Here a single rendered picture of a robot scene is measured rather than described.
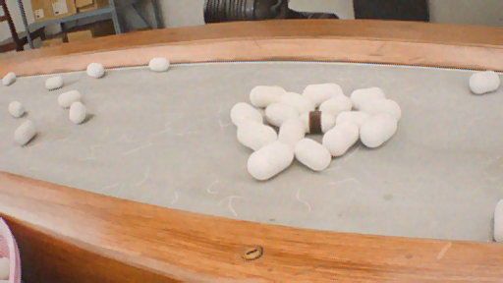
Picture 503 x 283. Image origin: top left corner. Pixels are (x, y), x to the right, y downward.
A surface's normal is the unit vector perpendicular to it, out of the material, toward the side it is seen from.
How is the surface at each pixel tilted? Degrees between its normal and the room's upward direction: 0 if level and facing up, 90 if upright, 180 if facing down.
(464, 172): 0
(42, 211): 0
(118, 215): 0
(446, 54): 45
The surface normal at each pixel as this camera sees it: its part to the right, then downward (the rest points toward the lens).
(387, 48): -0.39, -0.26
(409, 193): -0.16, -0.86
